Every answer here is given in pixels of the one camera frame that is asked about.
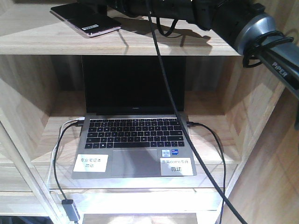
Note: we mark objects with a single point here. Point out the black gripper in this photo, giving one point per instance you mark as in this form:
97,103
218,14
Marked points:
193,11

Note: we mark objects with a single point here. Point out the black foldable smartphone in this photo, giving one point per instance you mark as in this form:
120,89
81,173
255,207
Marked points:
85,20

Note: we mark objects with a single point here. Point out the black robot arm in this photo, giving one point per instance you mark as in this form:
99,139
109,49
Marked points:
246,27

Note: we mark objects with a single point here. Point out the light wooden shelf unit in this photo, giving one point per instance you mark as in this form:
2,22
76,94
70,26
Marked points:
250,111

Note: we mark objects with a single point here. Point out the grey laptop computer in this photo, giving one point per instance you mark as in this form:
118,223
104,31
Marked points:
129,115

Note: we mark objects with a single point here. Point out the white right warning label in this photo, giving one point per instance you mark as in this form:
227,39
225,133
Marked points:
176,167

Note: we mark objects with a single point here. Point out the white warning label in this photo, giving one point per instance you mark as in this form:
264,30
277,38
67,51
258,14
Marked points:
176,167
91,163

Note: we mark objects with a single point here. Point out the white left warning label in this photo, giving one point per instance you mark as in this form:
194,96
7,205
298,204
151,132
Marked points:
91,163

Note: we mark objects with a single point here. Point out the grey usb hub adapter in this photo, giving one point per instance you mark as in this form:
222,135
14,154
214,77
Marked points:
71,210

